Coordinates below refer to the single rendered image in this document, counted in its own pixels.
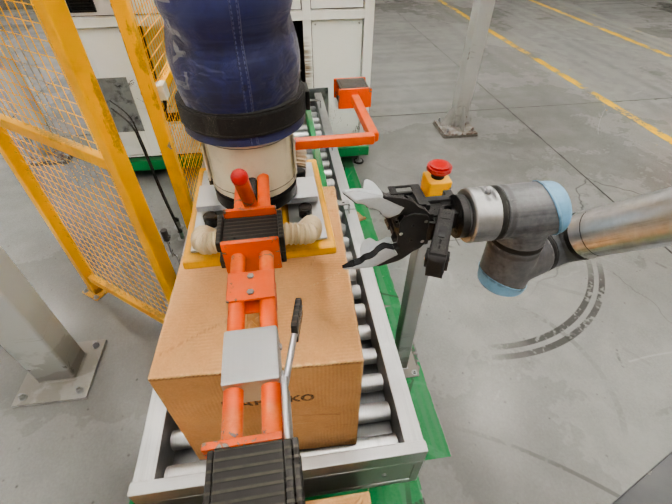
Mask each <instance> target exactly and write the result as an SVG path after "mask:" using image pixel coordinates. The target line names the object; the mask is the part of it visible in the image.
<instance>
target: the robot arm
mask: <svg viewBox="0 0 672 504"><path fill-rule="evenodd" d="M407 187H410V188H411V189H412V190H410V191H399V192H397V191H396V188H407ZM388 190H389V192H388V193H385V192H382V191H381V190H380V189H379V188H378V186H377V185H376V184H375V183H374V182H372V181H371V180H368V179H366V180H364V186H363V188H353V189H346V190H344V191H343V194H344V195H345V196H346V197H348V198H349V199H350V200H351V201H353V202H354V203H356V204H363V205H365V206H366V207H367V208H369V209H376V210H378V211H379V212H380V213H381V215H382V216H384V217H386V219H384V221H385V224H386V226H387V229H388V230H390V232H391V234H392V235H391V237H385V238H383V239H381V240H379V241H375V240H373V239H372V238H367V239H365V240H364V241H363V242H362V243H361V248H360V257H359V258H357V259H353V260H351V261H349V262H347V263H345V264H344V265H342V268H343V269H360V268H369V267H374V266H382V265H386V264H389V263H393V262H396V261H399V260H401V259H403V258H405V257H406V256H408V255H409V254H410V253H411V252H413V251H415V250H417V249H419V248H421V247H422V246H423V245H424V244H428V240H429V241H430V240H432V241H431V244H430V248H427V251H426V254H425V255H424V267H426V269H425V275H426V276H431V277H436V278H441V279H442V276H443V273H444V271H447V267H448V265H449V263H450V258H449V257H450V252H449V251H448V249H449V248H448V247H449V242H450V237H451V236H452V237H454V238H460V239H461V240H462V241H464V242H466V243H474V242H484V241H487V242H486V246H485V249H484V252H483V255H482V258H481V261H480V262H479V264H478V266H479V268H478V273H477V275H478V279H479V281H480V283H481V284H482V285H483V286H484V288H486V289H487V290H489V291H490V292H492V293H494V294H497V295H500V296H504V297H515V296H518V295H520V294H521V293H522V292H523V291H524V290H525V289H526V288H527V283H528V281H529V280H531V279H533V278H535V277H537V276H539V275H541V274H544V273H546V272H548V271H550V270H552V269H554V268H556V267H559V266H561V265H563V264H565V263H569V262H574V261H581V260H588V259H594V258H597V257H599V256H606V255H612V254H619V253H626V252H632V251H639V250H645V249H652V248H659V247H665V246H672V187H668V188H665V189H661V190H658V191H654V192H650V193H647V194H643V195H640V196H636V197H632V198H629V199H625V200H622V201H618V202H615V203H611V204H607V205H604V206H600V207H597V208H593V209H589V210H582V211H578V212H572V205H571V200H570V198H569V195H568V193H567V192H566V190H565V189H564V188H563V186H561V185H560V184H559V183H557V182H554V181H539V180H533V181H532V182H523V183H512V184H500V185H490V186H479V187H469V188H462V189H461V190H459V192H458V193H457V194H453V192H452V191H451V189H450V190H443V193H442V195H440V196H429V197H425V195H424V193H423V191H422V189H421V188H420V186H419V184H410V185H398V186H388ZM393 242H396V243H393Z"/></svg>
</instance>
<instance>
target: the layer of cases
mask: <svg viewBox="0 0 672 504"><path fill-rule="evenodd" d="M305 504H371V498H370V493H369V491H366V492H359V493H353V494H347V495H341V496H334V497H328V498H322V499H316V500H309V501H305Z"/></svg>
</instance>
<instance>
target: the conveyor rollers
mask: <svg viewBox="0 0 672 504"><path fill-rule="evenodd" d="M310 109H311V113H312V118H313V122H314V127H315V131H316V136H322V132H321V130H320V124H319V120H318V118H317V112H316V108H315V106H310ZM294 136H298V137H308V136H309V133H308V128H307V123H306V117H305V120H304V123H303V125H302V126H301V127H300V128H299V129H298V130H297V131H296V132H294ZM319 149H320V154H321V158H322V163H323V167H324V172H325V176H326V181H327V185H328V186H334V180H333V179H332V173H331V169H329V168H330V167H329V161H327V153H326V152H325V148H319ZM306 152H307V154H306V156H307V158H306V160H309V159H313V154H312V149H306ZM343 239H344V245H345V249H348V248H349V241H348V237H343ZM346 257H347V262H349V261H351V260H352V259H353V256H352V253H351V251H350V252H346ZM349 275H350V281H353V280H356V278H357V276H356V275H357V272H356V269H349ZM351 287H352V292H353V298H354V299H357V298H361V290H360V285H351ZM355 310H356V316H357V319H358V318H365V317H366V309H365V305H364V304H363V303H362V304H355ZM358 328H359V334H360V340H369V339H371V330H370V326H369V325H368V324H365V325H358ZM362 352H363V358H364V365H367V364H375V363H377V353H376V350H375V348H374V347H371V348H363V349H362ZM383 383H384V381H383V378H382V375H381V373H373V374H365V375H363V376H362V387H361V393H364V392H372V391H379V390H383V388H384V385H383ZM390 419H391V409H390V406H389V403H388V402H387V401H383V402H376V403H369V404H361V405H360V409H359V420H358V424H365V423H372V422H379V421H386V420H390ZM397 443H399V441H398V439H397V436H396V434H395V433H391V434H384V435H377V436H370V437H364V438H357V443H356V444H353V445H343V446H333V447H323V448H313V449H303V450H299V451H300V455H301V458H302V457H309V456H316V455H323V454H329V453H336V452H343V451H350V450H356V449H363V448H370V447H377V446H383V445H390V444H397ZM170 445H171V449H172V450H173V451H174V450H181V449H188V448H192V447H191V446H190V444H189V443H188V441H187V440H186V438H185V436H184V435H183V433H182V432H181V430H180V429H178V430H173V432H172V433H171V438H170ZM201 472H206V460H205V461H198V462H191V463H184V464H177V465H170V466H168V467H167V468H166V470H165V474H164V478H167V477H174V476H181V475H187V474H194V473H201Z"/></svg>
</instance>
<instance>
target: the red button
mask: <svg viewBox="0 0 672 504"><path fill-rule="evenodd" d="M427 170H428V172H430V173H431V177H432V178H433V179H435V180H443V179H444V178H445V176H446V175H448V174H450V173H451V172H452V165H451V164H450V163H449V162H448V161H446V160H443V159H434V160H431V161H429V162H428V164H427Z"/></svg>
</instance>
